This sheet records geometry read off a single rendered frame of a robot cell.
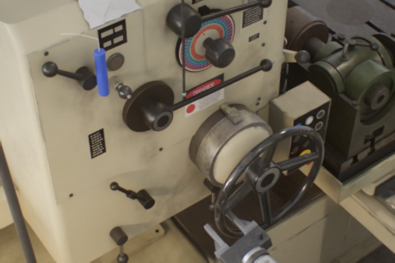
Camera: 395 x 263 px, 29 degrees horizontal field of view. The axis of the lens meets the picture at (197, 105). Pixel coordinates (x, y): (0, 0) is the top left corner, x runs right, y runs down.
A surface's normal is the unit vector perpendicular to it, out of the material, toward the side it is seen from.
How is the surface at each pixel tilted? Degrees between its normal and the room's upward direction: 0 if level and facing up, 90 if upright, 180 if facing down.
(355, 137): 90
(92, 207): 90
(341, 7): 0
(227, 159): 76
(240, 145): 61
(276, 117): 90
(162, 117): 90
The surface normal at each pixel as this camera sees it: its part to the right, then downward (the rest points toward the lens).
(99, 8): 0.28, -0.04
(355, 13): 0.00, -0.73
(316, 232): 0.58, 0.55
